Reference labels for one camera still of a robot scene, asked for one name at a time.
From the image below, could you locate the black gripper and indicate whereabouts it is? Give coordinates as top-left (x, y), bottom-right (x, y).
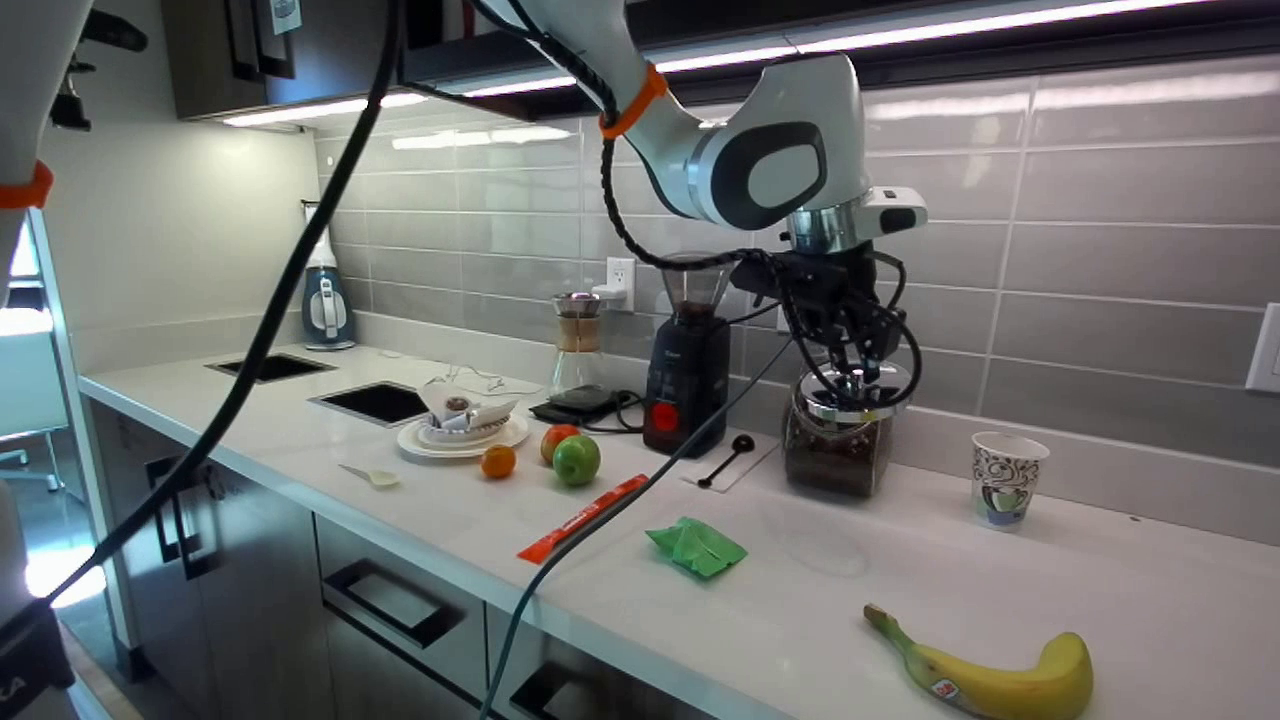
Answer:
top-left (767, 238), bottom-right (895, 407)

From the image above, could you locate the green apple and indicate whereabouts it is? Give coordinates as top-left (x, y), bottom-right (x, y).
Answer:
top-left (548, 430), bottom-right (604, 490)

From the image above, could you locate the yellow banana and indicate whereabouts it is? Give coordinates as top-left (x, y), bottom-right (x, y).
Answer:
top-left (861, 598), bottom-right (1099, 720)

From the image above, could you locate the red-orange round fruit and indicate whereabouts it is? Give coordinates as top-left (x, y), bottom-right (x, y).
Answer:
top-left (534, 419), bottom-right (583, 468)

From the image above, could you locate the patterned paper cup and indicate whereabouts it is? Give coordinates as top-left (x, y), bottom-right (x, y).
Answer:
top-left (966, 426), bottom-right (1057, 526)

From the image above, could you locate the white plate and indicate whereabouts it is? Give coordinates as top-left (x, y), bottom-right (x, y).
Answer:
top-left (391, 405), bottom-right (534, 465)

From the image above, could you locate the green packet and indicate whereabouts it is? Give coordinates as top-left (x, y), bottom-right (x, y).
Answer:
top-left (642, 515), bottom-right (750, 583)

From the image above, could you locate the silver jar lid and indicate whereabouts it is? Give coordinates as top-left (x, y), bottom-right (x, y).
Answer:
top-left (792, 375), bottom-right (895, 430)

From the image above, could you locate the glass pour-over carafe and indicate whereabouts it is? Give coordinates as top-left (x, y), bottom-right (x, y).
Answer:
top-left (550, 284), bottom-right (606, 394)

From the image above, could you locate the black coffee scale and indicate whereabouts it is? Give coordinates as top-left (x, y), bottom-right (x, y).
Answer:
top-left (526, 378), bottom-right (648, 430)

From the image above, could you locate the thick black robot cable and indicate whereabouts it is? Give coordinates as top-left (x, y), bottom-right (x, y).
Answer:
top-left (0, 0), bottom-right (411, 642)

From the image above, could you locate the striped patterned bowl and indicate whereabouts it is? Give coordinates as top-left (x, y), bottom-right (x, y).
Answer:
top-left (417, 394), bottom-right (516, 448)

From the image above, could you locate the black coffee grinder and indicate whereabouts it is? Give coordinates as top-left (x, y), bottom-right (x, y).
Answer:
top-left (639, 255), bottom-right (737, 458)

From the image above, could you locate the under-cabinet light strip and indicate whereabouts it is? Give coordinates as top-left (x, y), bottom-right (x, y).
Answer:
top-left (215, 0), bottom-right (1205, 131)

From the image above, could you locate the thin black cable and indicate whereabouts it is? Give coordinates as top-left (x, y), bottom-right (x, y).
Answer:
top-left (476, 336), bottom-right (805, 720)

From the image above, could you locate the grey lower cabinet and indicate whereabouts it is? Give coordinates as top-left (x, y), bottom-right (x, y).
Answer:
top-left (75, 392), bottom-right (750, 720)

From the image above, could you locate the white spoon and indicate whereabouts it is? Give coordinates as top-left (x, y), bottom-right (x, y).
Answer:
top-left (337, 458), bottom-right (405, 490)

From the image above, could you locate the dark upper cabinet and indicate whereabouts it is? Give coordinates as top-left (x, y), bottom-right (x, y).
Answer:
top-left (155, 0), bottom-right (443, 129)

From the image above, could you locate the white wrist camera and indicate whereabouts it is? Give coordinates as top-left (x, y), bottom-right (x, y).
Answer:
top-left (846, 184), bottom-right (931, 248)

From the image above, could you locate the red flat strip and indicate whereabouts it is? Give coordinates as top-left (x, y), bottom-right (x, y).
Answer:
top-left (516, 471), bottom-right (652, 569)

